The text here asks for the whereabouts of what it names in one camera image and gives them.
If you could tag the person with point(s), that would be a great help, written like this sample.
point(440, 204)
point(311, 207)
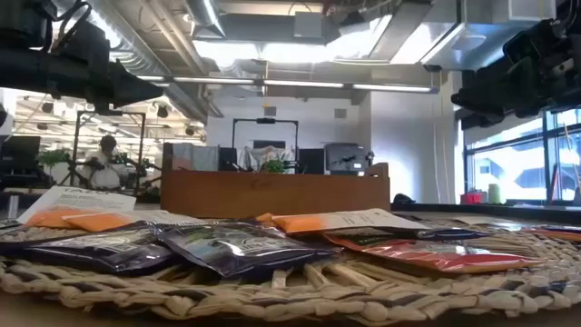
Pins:
point(106, 172)

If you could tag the long ceiling light strip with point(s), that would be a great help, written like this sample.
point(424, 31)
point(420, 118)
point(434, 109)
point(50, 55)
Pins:
point(304, 84)

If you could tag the black computer monitor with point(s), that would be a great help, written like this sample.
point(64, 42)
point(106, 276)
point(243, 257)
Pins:
point(345, 156)
point(20, 152)
point(311, 160)
point(228, 159)

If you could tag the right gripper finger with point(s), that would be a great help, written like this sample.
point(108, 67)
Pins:
point(485, 97)
point(481, 121)

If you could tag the red foil tea packet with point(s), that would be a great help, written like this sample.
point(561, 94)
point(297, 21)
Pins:
point(556, 234)
point(436, 259)

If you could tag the round woven straw placemat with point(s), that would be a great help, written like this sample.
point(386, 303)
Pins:
point(318, 295)

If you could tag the pale green cup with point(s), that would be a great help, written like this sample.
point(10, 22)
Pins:
point(495, 194)

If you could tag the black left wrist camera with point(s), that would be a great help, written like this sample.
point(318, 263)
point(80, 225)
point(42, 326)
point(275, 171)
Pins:
point(84, 41)

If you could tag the black ceiling spotlight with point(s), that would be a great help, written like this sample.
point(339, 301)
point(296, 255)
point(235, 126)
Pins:
point(162, 111)
point(47, 107)
point(190, 131)

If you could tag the grey square wall panel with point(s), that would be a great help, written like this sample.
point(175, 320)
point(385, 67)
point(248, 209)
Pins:
point(340, 113)
point(270, 111)

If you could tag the grey ceiling box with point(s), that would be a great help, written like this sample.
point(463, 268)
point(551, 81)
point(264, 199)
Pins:
point(308, 25)

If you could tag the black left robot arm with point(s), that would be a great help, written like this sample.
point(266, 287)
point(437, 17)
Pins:
point(18, 68)

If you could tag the black framed window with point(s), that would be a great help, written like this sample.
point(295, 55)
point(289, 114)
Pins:
point(517, 168)

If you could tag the grey partition panel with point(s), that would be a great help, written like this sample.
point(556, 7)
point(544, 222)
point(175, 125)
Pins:
point(195, 156)

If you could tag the wooden organizer box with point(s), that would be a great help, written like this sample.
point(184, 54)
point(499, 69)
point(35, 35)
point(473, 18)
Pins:
point(272, 195)

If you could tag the white and orange tea packet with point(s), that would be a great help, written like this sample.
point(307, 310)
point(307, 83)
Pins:
point(481, 221)
point(97, 221)
point(354, 220)
point(77, 200)

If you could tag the white cloth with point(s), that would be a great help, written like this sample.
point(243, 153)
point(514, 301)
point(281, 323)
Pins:
point(265, 154)

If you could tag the purple foil tea packet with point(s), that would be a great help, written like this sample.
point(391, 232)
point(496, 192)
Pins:
point(100, 252)
point(240, 247)
point(9, 224)

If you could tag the red container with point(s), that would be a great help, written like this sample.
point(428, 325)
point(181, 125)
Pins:
point(472, 198)

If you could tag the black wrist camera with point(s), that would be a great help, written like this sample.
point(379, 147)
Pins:
point(84, 41)
point(528, 45)

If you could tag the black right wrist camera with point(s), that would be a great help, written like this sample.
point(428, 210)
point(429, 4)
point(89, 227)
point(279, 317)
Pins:
point(528, 45)

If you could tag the leafy green office plant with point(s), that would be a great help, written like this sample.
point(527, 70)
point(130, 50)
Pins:
point(52, 157)
point(273, 166)

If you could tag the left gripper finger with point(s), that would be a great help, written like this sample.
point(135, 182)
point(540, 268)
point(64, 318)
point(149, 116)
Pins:
point(134, 88)
point(109, 103)

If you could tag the black rounded object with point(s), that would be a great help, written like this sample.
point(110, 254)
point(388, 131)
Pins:
point(403, 199)

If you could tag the grey metal post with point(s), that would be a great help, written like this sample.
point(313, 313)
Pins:
point(12, 206)

